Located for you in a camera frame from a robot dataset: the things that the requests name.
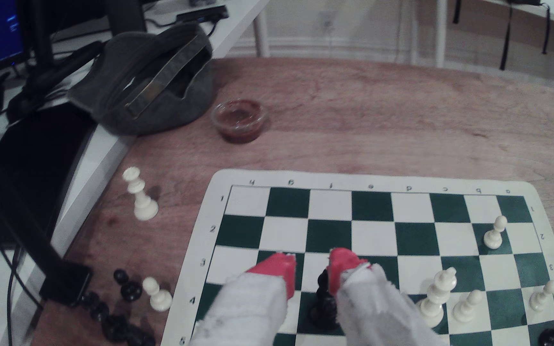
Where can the red tipped gripper finger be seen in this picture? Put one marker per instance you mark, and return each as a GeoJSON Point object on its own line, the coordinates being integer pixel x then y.
{"type": "Point", "coordinates": [373, 312]}
{"type": "Point", "coordinates": [253, 312]}

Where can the black chess piece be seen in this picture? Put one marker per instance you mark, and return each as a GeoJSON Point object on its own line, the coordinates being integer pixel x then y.
{"type": "Point", "coordinates": [115, 328]}
{"type": "Point", "coordinates": [141, 339]}
{"type": "Point", "coordinates": [322, 312]}
{"type": "Point", "coordinates": [96, 307]}

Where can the white chess king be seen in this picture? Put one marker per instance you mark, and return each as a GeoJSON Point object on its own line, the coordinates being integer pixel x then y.
{"type": "Point", "coordinates": [433, 302]}

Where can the green white chess mat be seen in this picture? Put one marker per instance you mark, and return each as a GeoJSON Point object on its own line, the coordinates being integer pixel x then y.
{"type": "Point", "coordinates": [373, 230]}

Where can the white chess pawn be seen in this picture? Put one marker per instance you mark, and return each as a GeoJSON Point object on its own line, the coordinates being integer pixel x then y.
{"type": "Point", "coordinates": [539, 302]}
{"type": "Point", "coordinates": [493, 238]}
{"type": "Point", "coordinates": [159, 298]}
{"type": "Point", "coordinates": [464, 310]}

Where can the black chess pawn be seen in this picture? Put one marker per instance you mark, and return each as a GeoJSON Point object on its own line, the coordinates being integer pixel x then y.
{"type": "Point", "coordinates": [550, 336]}
{"type": "Point", "coordinates": [131, 290]}

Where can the tall white chess piece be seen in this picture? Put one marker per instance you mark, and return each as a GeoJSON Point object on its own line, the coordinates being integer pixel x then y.
{"type": "Point", "coordinates": [143, 206]}

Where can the black stand with base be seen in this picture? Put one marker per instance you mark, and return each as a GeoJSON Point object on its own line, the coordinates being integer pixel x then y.
{"type": "Point", "coordinates": [65, 286]}

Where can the clear cup of brown sauce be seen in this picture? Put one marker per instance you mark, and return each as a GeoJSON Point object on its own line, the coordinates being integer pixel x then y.
{"type": "Point", "coordinates": [238, 120]}

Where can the grey cap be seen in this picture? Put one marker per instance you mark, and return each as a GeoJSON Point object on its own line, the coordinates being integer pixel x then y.
{"type": "Point", "coordinates": [156, 101]}

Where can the black flat panel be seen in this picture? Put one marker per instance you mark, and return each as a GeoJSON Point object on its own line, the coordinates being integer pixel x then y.
{"type": "Point", "coordinates": [41, 158]}

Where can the black usb hub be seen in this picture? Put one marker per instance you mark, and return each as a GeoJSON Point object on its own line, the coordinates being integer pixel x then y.
{"type": "Point", "coordinates": [202, 13]}

